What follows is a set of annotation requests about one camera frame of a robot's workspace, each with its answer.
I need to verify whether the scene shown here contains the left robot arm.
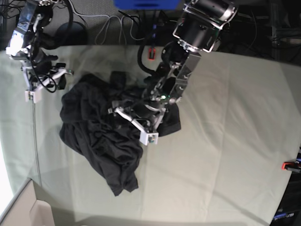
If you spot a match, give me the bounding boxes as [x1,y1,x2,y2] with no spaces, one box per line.
[131,0,238,119]

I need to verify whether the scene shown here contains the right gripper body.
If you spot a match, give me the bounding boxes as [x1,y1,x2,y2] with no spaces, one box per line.
[21,54,58,87]

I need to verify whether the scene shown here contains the blue box top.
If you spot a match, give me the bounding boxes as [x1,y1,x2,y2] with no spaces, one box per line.
[113,0,180,10]

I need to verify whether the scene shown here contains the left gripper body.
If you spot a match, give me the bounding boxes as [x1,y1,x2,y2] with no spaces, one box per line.
[131,93,179,122]

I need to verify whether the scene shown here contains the beige box corner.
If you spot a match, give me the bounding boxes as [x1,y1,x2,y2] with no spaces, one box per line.
[0,179,55,226]

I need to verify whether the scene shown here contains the light green table cloth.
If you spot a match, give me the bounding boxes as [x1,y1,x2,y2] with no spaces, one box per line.
[0,52,301,226]

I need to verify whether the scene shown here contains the dark grey t-shirt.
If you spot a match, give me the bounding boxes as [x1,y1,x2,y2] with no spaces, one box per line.
[59,70,182,197]

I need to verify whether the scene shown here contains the red black clamp right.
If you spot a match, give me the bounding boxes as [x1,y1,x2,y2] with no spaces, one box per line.
[282,161,301,173]

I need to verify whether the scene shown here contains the red black clamp top centre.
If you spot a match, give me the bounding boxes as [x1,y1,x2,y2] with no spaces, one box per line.
[148,47,156,60]

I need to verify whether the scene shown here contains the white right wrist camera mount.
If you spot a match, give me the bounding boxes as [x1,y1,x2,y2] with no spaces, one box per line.
[24,64,74,104]

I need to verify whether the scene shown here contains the white cable loop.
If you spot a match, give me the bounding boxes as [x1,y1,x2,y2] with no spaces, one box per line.
[95,14,127,45]

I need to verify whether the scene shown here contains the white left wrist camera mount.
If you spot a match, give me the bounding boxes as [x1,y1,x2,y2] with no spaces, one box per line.
[108,107,166,146]

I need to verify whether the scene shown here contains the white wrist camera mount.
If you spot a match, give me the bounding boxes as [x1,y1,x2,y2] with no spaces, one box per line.
[24,64,74,104]
[108,107,166,146]

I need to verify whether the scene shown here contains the round black base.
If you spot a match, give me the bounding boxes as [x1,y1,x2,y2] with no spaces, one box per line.
[55,22,88,46]

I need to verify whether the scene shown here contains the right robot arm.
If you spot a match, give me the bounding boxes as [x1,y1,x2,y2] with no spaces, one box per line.
[6,0,73,93]

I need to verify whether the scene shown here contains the red black clamp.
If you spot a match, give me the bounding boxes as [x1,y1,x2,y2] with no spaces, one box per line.
[148,47,156,60]
[282,161,301,173]

